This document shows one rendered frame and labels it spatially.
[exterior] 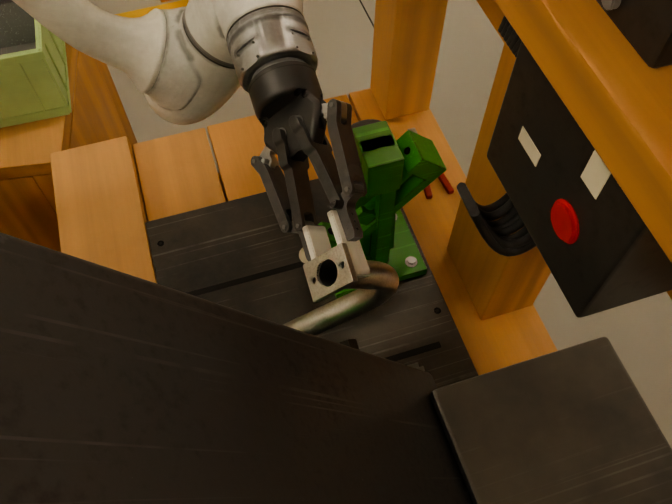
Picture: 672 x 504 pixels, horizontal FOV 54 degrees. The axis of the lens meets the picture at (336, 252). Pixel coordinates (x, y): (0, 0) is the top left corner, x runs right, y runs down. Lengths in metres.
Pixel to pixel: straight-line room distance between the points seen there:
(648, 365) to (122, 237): 1.56
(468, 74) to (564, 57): 2.23
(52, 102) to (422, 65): 0.75
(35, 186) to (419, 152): 0.88
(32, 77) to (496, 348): 0.99
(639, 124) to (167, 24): 0.59
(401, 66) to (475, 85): 1.46
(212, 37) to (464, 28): 2.14
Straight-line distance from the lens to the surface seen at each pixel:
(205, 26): 0.79
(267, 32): 0.71
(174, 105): 0.87
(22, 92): 1.45
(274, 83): 0.69
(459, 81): 2.63
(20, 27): 1.58
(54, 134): 1.47
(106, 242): 1.13
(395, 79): 1.19
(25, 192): 1.51
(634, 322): 2.19
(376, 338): 0.99
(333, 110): 0.66
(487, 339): 1.04
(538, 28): 0.46
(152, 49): 0.83
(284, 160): 0.68
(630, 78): 0.42
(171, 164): 1.22
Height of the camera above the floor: 1.81
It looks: 59 degrees down
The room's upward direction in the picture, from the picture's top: straight up
